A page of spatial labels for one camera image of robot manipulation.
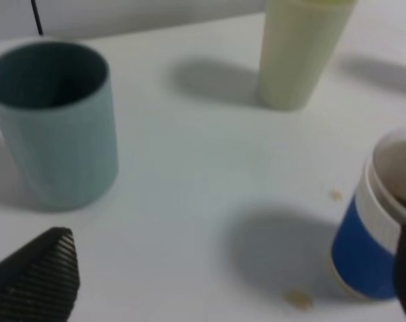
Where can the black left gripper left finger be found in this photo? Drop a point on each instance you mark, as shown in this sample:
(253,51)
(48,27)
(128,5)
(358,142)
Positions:
(40,281)

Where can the clear cup with blue sleeve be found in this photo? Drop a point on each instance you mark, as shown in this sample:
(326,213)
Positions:
(364,248)

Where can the brown spilled drink drop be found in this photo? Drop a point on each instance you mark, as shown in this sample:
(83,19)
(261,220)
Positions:
(299,300)

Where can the teal plastic cup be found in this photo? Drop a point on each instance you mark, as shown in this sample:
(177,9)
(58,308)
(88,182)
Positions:
(58,122)

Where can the pale yellow plastic cup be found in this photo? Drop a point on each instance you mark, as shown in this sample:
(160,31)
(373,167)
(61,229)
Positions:
(298,40)

